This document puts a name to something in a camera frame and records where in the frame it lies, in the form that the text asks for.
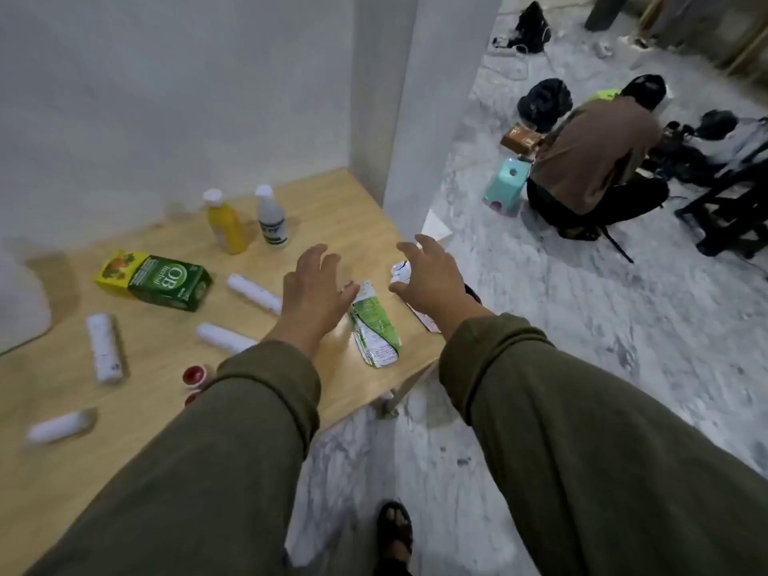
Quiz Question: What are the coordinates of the person's left hand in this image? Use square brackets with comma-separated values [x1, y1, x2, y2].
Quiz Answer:
[262, 242, 362, 359]

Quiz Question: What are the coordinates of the person's right hand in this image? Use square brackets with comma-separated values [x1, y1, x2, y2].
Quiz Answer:
[388, 233, 494, 342]

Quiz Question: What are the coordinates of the clear bag of cotton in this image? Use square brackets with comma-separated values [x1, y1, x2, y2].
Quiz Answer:
[388, 259, 443, 334]

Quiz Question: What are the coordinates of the long white bandage roll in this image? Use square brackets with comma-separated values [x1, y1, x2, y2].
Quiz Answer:
[195, 322, 260, 356]
[85, 312, 127, 386]
[226, 273, 283, 316]

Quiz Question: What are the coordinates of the green white sachet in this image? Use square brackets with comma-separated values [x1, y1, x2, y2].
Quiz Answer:
[346, 280, 404, 369]

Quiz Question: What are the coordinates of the white bottle green label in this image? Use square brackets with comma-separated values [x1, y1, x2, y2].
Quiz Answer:
[254, 184, 290, 248]

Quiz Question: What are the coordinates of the yellow liquid bottle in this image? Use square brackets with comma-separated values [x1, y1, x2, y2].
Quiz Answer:
[201, 187, 250, 256]

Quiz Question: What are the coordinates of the green medicine box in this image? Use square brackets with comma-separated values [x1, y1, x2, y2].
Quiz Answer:
[94, 250, 214, 314]

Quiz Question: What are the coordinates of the short white bandage roll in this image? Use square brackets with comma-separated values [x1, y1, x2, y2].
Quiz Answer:
[25, 407, 99, 446]

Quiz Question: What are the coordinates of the white first aid box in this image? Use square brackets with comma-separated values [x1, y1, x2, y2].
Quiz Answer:
[0, 248, 54, 357]

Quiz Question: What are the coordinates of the person's right forearm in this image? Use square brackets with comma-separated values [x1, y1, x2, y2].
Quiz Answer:
[438, 311, 768, 576]

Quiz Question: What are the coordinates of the person's left forearm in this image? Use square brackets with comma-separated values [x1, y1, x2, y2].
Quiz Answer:
[23, 338, 322, 576]

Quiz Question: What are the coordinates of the person's right black sandal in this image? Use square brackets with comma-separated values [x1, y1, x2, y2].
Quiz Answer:
[373, 500, 415, 576]

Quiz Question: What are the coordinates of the white paper sheet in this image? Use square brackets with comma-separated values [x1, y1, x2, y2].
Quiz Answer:
[419, 209, 454, 244]

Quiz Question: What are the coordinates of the teal plastic stool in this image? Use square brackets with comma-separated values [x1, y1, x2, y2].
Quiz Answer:
[482, 155, 534, 218]

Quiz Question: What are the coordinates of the wooden table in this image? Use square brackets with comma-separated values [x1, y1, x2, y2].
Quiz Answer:
[0, 167, 448, 576]

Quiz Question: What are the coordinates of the brown cardboard box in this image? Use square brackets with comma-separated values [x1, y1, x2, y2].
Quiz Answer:
[500, 122, 546, 157]

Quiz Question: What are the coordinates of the black folding chair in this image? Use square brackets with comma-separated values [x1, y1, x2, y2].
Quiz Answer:
[674, 116, 768, 262]

